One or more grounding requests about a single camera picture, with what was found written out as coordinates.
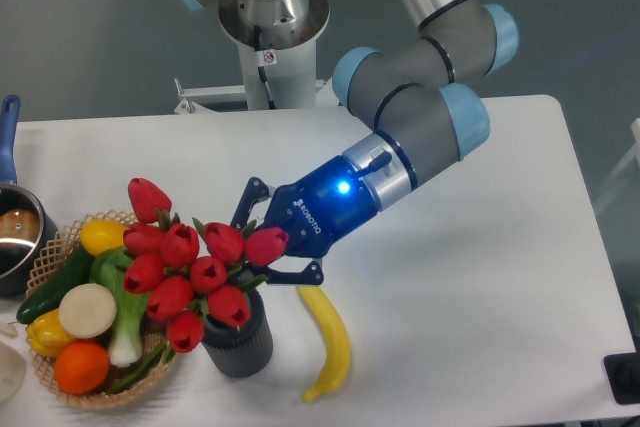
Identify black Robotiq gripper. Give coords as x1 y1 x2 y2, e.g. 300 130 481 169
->
231 156 381 288

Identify red tulip bouquet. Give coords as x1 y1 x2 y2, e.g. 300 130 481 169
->
123 178 289 353

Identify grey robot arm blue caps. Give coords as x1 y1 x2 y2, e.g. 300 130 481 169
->
180 0 519 285

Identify dark grey ribbed vase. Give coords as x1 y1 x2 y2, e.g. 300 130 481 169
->
202 290 273 378

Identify yellow banana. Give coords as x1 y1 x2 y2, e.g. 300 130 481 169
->
297 286 351 403

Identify green bean pod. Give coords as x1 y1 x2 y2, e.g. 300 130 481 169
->
106 342 175 395

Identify green bok choy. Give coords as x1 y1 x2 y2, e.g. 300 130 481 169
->
89 246 150 368

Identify yellow squash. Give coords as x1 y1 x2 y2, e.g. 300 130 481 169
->
79 219 128 257

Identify green cucumber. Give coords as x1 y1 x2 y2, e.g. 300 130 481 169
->
16 246 94 325

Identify white round radish slice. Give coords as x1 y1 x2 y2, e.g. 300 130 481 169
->
58 283 117 339

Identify woven wicker basket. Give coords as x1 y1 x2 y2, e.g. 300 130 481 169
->
26 210 175 410

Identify orange fruit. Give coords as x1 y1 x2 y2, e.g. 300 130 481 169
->
54 341 110 395

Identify yellow bell pepper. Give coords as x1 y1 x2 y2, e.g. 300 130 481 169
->
26 309 76 358

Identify small white garlic piece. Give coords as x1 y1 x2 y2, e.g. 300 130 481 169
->
0 322 18 339

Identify black device at edge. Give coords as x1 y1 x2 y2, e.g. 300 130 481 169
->
603 352 639 405

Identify white metal base frame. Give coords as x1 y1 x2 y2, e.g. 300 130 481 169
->
174 78 339 114

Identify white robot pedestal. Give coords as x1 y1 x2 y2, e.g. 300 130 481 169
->
219 0 330 93

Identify black cable on pedestal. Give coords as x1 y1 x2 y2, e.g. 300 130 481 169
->
252 25 277 110

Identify blue handled saucepan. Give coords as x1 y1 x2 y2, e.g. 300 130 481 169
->
1 94 57 298

